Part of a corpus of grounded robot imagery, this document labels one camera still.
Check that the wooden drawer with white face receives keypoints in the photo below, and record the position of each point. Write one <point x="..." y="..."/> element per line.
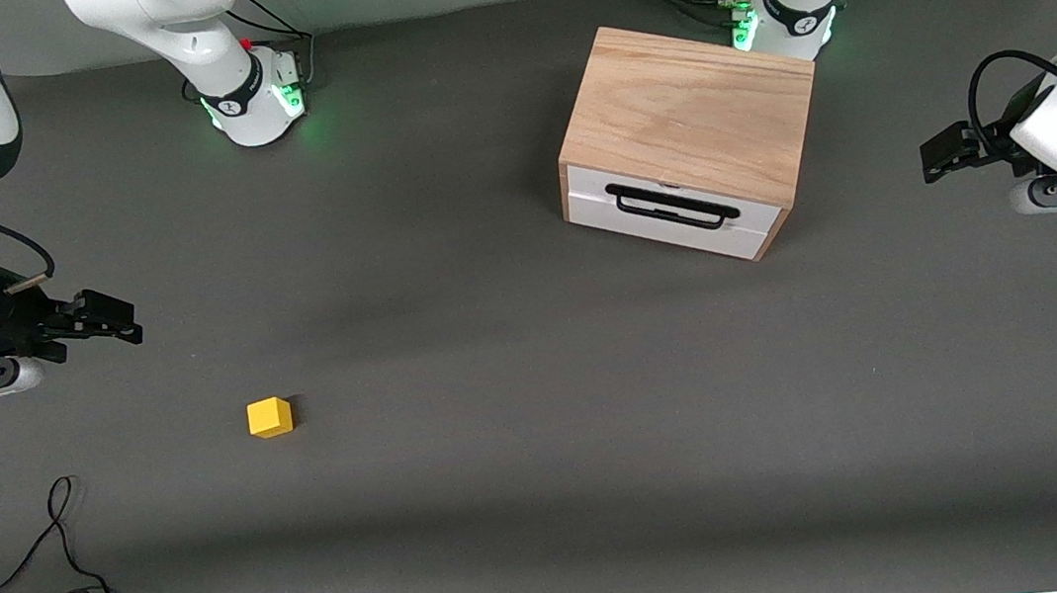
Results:
<point x="590" y="185"/>

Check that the grey felt table mat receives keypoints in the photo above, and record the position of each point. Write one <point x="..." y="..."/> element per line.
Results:
<point x="505" y="438"/>

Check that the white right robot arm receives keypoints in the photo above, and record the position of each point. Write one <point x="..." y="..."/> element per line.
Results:
<point x="190" y="37"/>

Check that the yellow cube block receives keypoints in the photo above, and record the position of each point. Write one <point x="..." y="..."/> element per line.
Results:
<point x="269" y="418"/>

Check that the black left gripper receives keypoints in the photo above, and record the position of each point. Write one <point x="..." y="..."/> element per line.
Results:
<point x="996" y="141"/>

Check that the wooden drawer cabinet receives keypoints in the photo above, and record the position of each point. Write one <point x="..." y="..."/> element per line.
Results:
<point x="686" y="109"/>

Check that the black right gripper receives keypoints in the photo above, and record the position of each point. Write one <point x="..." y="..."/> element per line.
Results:
<point x="12" y="321"/>

